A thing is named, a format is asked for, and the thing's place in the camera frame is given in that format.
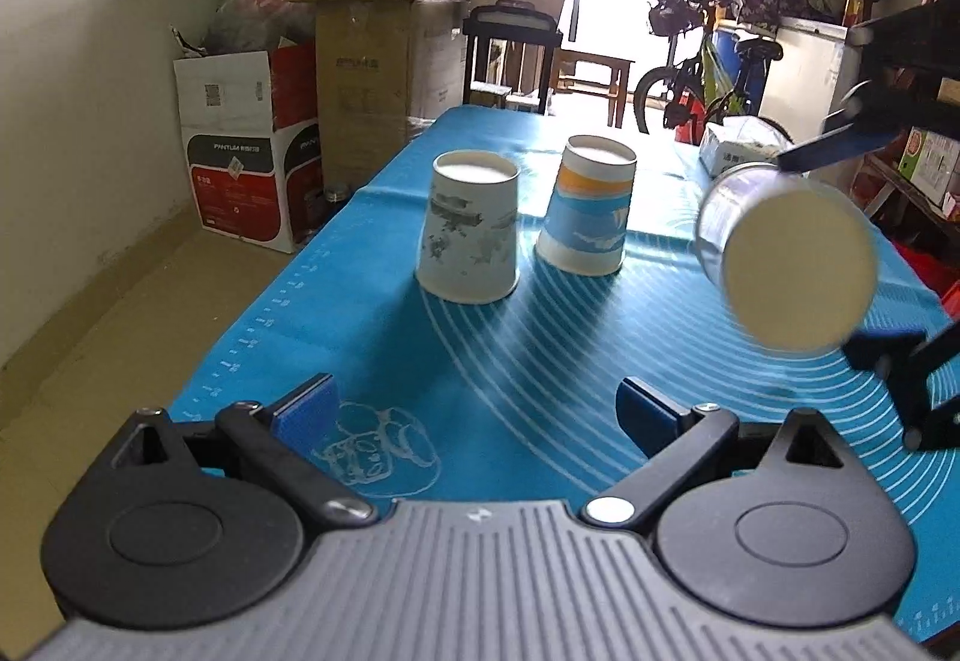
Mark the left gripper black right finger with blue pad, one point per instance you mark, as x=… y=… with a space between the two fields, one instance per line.
x=684 y=447

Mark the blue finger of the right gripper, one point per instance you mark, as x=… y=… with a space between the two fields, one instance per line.
x=834 y=147

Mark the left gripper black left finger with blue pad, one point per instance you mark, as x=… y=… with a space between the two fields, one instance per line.
x=271 y=445

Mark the purple paper cup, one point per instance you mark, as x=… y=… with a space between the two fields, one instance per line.
x=794 y=259

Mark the blue orange paper cup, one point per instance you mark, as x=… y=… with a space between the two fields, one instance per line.
x=584 y=230

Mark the white paper cup grey print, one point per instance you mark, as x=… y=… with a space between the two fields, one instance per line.
x=468 y=244

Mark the orange drink bottle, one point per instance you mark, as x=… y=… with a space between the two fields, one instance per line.
x=853 y=13

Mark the white green small box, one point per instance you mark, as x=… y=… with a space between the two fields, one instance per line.
x=930 y=163

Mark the white chest freezer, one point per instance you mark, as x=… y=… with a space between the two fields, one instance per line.
x=818 y=67

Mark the tissue box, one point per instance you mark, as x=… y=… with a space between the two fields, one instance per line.
x=740 y=140

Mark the green bicycle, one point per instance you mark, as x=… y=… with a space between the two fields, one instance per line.
x=698 y=90

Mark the blue silicone baking mat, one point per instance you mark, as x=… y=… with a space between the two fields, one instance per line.
x=516 y=400

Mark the wooden stool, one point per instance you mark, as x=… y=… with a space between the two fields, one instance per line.
x=595 y=75

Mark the white red appliance box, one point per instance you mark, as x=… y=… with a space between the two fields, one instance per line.
x=251 y=144

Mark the lower stacked cardboard box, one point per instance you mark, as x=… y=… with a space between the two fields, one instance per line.
x=385 y=70

